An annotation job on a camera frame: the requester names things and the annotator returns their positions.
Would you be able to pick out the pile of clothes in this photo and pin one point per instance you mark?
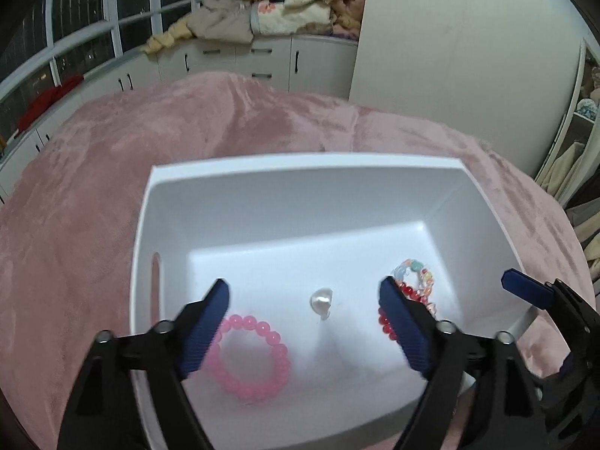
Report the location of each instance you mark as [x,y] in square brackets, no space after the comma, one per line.
[241,21]

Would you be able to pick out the white drawer cabinet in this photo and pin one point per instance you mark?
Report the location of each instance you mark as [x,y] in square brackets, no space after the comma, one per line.
[297,64]

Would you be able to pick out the silver pearl hair clip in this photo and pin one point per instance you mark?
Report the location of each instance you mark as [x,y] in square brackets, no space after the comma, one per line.
[321,302]

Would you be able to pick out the white open shelf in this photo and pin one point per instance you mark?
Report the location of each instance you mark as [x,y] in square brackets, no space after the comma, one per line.
[579,123]

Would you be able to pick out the pink plush blanket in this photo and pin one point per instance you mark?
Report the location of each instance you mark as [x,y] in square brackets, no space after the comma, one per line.
[68,228]

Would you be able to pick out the hanging clothes at right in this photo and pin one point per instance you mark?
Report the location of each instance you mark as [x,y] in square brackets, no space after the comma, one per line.
[583,208]

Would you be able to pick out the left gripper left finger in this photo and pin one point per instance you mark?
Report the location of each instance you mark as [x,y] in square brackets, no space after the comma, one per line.
[102,411]

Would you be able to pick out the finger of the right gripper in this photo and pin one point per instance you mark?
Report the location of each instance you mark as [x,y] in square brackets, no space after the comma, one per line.
[526,288]

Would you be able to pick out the white storage box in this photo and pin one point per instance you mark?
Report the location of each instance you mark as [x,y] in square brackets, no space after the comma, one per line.
[277,229]

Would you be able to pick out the white wardrobe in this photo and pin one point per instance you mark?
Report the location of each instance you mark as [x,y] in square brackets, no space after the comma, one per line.
[500,70]

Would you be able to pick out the large window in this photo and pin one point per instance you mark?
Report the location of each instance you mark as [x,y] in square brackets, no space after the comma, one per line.
[58,39]

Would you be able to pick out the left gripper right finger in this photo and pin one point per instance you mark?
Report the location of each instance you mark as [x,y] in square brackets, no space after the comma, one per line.
[505,412]

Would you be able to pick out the red cushion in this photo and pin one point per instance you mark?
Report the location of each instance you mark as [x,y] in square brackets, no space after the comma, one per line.
[45,101]

